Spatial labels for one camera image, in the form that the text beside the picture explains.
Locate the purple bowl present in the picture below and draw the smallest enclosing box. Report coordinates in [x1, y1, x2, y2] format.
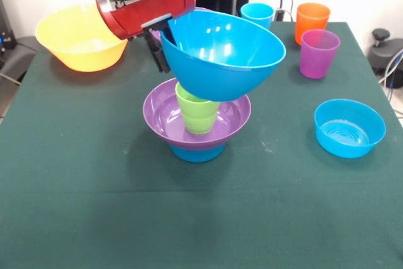
[152, 6, 211, 42]
[142, 77, 253, 152]

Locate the black electronic device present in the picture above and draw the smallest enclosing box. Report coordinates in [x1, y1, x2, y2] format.
[0, 0, 17, 51]

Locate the blue cable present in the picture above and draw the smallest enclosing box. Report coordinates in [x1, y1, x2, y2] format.
[384, 49, 403, 100]

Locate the green cup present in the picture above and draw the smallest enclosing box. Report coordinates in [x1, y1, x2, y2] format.
[181, 113, 219, 135]
[174, 82, 222, 118]

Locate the black power strip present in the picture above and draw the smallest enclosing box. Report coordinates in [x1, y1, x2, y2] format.
[274, 8, 295, 21]

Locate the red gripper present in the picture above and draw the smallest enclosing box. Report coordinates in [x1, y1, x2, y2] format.
[95, 0, 196, 74]

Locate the orange cup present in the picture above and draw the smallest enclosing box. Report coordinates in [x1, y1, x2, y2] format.
[295, 2, 332, 46]

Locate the purple cup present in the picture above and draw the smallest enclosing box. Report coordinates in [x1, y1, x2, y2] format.
[299, 28, 341, 80]

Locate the yellow bowl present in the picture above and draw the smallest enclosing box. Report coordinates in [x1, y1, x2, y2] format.
[34, 3, 129, 72]

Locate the dark green tablecloth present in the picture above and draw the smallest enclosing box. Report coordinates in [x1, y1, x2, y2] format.
[0, 21, 403, 269]

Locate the blue cup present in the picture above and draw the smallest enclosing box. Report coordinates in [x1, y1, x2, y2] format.
[241, 2, 275, 30]

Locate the white cable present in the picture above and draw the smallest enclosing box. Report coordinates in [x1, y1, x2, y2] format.
[0, 72, 21, 86]
[378, 70, 403, 86]

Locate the black knobbed equipment base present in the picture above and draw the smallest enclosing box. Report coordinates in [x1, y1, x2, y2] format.
[367, 28, 403, 71]

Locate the small blue bowl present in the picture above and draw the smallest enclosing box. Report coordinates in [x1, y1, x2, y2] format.
[314, 98, 387, 159]
[168, 142, 226, 163]

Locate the large deep blue bowl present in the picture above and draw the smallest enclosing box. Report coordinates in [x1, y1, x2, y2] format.
[159, 9, 287, 102]

